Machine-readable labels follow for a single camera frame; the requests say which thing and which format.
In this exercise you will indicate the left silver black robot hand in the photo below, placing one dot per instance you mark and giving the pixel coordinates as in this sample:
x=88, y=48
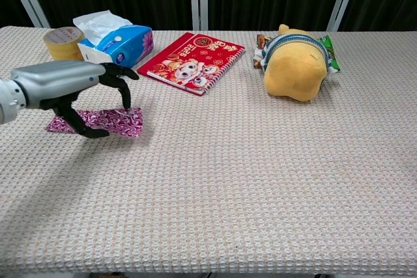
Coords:
x=55, y=82

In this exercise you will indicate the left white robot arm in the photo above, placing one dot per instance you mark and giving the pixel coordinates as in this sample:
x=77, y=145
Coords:
x=9, y=102

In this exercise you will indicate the brown packing tape roll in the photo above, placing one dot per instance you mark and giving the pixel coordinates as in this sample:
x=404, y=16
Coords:
x=62, y=45

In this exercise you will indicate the blue white tissue pack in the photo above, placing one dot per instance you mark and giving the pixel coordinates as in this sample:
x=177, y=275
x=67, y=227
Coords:
x=123, y=47

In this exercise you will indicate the red spiral calendar notebook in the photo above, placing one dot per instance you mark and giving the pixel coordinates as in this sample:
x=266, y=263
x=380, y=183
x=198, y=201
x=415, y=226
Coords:
x=195, y=63

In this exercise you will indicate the beige woven tablecloth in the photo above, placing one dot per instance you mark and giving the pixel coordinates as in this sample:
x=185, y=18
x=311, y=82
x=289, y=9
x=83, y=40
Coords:
x=228, y=177

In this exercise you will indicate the brown snack packet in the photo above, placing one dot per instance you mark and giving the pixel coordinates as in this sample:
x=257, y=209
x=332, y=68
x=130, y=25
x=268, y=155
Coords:
x=260, y=47

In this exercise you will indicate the yellow plush toy striped shirt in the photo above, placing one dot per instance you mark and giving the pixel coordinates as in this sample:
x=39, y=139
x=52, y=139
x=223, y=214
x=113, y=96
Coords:
x=293, y=73

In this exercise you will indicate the green snack packet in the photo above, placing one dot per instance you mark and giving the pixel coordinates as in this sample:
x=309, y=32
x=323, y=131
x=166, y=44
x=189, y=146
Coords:
x=332, y=53

